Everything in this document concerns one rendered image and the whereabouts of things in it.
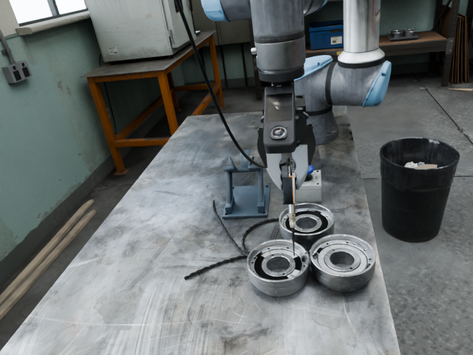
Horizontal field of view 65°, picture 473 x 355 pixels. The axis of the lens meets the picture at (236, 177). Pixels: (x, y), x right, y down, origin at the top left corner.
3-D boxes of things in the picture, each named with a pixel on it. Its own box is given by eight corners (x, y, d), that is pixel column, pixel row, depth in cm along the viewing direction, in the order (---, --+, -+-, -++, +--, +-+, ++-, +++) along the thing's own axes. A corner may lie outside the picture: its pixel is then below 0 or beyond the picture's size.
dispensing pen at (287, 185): (285, 255, 63) (279, 156, 65) (286, 252, 67) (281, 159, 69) (298, 255, 63) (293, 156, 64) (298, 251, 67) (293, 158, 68)
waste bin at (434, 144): (455, 248, 176) (471, 167, 156) (380, 246, 184) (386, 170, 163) (436, 207, 205) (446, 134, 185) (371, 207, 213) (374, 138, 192)
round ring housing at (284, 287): (322, 272, 65) (321, 253, 63) (285, 310, 59) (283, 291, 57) (274, 248, 72) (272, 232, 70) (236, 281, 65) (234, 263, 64)
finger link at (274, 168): (284, 176, 71) (284, 131, 67) (283, 193, 66) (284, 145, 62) (267, 176, 72) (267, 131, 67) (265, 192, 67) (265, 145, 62)
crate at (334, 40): (360, 39, 401) (361, 17, 391) (362, 46, 370) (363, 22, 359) (311, 44, 415) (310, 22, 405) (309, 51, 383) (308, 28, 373)
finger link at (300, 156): (312, 173, 70) (305, 128, 66) (314, 190, 65) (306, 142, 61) (295, 175, 71) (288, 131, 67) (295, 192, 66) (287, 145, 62)
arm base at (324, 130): (289, 127, 123) (288, 98, 119) (337, 124, 120) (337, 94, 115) (286, 146, 111) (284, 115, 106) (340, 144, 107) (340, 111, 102)
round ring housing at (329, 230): (299, 213, 81) (298, 197, 79) (344, 229, 74) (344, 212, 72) (269, 239, 74) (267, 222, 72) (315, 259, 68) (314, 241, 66)
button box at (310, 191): (322, 203, 83) (321, 184, 81) (289, 203, 85) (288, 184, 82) (321, 184, 90) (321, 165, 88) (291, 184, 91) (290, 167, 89)
